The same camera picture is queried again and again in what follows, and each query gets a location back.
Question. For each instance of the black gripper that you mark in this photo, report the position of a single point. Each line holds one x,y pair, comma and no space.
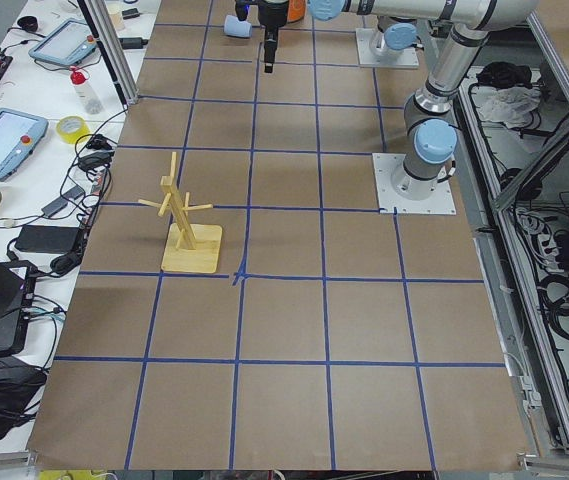
272,14

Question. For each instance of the light blue cup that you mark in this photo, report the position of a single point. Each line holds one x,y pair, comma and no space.
235,28

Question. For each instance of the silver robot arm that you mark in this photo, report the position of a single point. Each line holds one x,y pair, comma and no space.
433,140
393,35

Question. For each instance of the paper cup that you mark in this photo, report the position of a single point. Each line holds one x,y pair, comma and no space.
115,12

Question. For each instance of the wooden cup rack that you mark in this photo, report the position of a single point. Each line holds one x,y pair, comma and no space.
190,247

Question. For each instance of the orange can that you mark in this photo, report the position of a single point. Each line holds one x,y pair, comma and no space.
296,10

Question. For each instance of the red cap squeeze bottle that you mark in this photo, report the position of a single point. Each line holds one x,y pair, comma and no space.
89,99

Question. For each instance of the upper teach pendant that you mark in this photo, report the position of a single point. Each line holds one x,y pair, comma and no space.
69,44

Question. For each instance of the teach pendant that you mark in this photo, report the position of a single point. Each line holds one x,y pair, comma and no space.
69,44
20,133

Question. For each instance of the yellow tape roll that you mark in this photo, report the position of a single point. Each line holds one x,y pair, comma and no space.
72,129

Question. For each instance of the crumpled white cloth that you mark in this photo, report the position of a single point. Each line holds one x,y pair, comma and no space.
512,107

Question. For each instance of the lower teach pendant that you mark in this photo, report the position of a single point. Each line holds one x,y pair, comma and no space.
20,133

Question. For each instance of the black power adapter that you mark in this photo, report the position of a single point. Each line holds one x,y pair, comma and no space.
47,239

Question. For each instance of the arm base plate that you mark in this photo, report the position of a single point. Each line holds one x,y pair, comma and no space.
399,193
373,52

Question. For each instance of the aluminium frame post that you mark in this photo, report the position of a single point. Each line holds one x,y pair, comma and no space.
95,14

